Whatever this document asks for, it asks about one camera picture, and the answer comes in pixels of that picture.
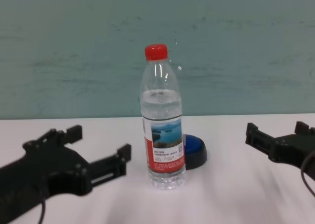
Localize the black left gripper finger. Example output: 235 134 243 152
36 125 83 146
90 143 132 187

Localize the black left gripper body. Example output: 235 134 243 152
0 139 95 224

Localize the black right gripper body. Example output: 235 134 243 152
269 133 315 178

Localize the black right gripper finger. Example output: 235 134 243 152
294 121 315 136
245 122 274 159

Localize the blue push button black base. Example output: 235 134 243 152
184 133 208 170

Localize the clear water bottle red cap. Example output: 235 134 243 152
139 43 187 191

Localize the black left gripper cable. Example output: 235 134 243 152
36 198 48 224

